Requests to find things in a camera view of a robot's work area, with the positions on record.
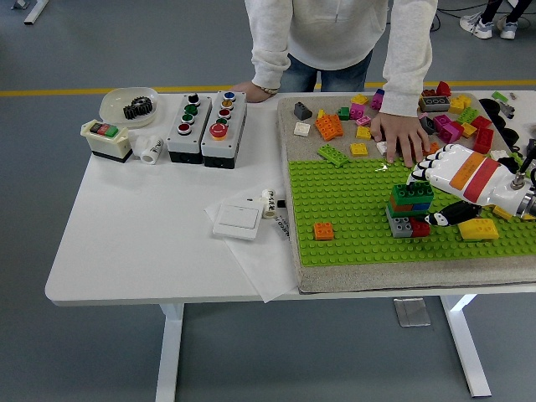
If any white paper sheet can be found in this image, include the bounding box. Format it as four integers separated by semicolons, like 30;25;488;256
204;196;296;303

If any orange square brick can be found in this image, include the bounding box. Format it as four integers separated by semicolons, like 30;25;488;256
313;221;336;242

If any lime green square brick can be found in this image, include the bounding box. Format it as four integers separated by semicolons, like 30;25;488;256
456;106;482;126

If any cream red-green switch box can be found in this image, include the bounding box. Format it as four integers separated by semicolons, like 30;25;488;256
80;118;134;164

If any white plastic bowl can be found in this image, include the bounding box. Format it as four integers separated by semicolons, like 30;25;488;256
99;86;160;129

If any white pipe tee fitting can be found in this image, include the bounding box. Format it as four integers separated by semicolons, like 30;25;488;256
130;134;165;165

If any large magenta brick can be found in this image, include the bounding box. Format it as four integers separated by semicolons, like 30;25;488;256
437;122;465;146

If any person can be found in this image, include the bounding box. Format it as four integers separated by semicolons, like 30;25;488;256
229;0;439;168
459;0;536;41

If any grey square brick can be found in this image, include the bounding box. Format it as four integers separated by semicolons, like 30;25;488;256
385;211;414;239

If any person's right hand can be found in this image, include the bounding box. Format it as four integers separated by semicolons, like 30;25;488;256
229;81;281;104

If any grey-brown mat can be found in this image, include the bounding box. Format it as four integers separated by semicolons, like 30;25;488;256
276;92;536;294

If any black floor cable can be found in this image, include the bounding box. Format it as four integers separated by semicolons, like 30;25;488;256
433;3;487;31

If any grey four-button control box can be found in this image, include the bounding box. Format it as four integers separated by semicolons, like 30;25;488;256
166;93;214;164

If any white printed label strip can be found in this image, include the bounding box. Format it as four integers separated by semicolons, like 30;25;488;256
272;214;292;243

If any wide orange brick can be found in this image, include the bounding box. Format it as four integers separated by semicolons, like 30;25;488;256
313;113;346;142

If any grey emergency-stop control box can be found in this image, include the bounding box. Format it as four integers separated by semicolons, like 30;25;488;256
200;90;248;170

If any white wall switch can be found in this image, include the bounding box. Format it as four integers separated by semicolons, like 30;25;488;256
212;199;265;242

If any white tube with writing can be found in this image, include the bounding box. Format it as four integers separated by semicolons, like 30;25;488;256
260;188;278;220

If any white table leg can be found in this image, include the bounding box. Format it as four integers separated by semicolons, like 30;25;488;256
154;301;186;402
439;294;493;398

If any lime green studded baseplate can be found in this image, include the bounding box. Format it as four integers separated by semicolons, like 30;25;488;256
288;153;536;268

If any brown square brick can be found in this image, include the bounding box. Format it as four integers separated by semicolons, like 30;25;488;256
388;196;415;214

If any red long brick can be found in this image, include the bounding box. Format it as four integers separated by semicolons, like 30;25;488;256
472;127;496;154

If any silver floor plate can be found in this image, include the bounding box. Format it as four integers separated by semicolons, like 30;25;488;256
393;296;431;327

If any lime green long brick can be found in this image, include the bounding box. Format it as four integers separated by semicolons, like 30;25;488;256
317;142;351;168

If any yellow curved brick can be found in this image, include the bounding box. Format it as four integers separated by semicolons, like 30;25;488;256
458;218;500;243

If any dark green long brick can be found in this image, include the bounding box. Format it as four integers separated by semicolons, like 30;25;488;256
390;183;436;207
385;203;430;219

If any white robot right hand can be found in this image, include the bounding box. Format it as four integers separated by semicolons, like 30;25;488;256
405;143;528;227

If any white desk foot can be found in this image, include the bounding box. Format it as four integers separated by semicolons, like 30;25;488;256
12;0;52;25

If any person's left hand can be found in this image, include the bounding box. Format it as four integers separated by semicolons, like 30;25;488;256
370;111;431;168

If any light grey long brick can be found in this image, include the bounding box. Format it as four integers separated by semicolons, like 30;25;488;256
418;95;451;113

